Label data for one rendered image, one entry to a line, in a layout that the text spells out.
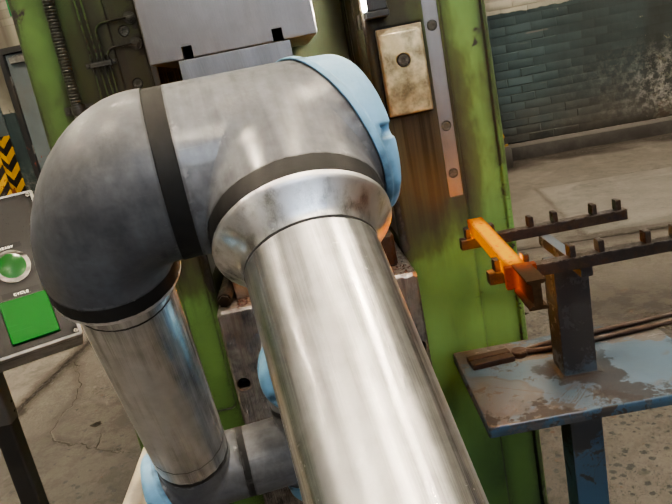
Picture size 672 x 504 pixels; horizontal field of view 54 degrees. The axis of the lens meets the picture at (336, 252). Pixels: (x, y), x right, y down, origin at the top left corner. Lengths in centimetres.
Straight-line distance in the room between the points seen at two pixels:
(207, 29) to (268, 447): 76
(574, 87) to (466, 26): 593
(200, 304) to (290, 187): 110
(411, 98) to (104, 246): 102
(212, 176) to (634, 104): 719
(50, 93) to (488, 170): 90
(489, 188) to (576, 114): 592
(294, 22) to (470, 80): 40
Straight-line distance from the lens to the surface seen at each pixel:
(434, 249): 145
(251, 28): 123
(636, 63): 749
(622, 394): 123
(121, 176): 41
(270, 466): 73
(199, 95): 43
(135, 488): 134
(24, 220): 127
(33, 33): 145
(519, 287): 102
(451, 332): 152
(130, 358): 53
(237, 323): 125
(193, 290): 146
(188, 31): 124
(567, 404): 120
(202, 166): 40
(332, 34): 172
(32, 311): 121
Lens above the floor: 131
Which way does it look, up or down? 15 degrees down
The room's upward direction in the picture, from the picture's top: 11 degrees counter-clockwise
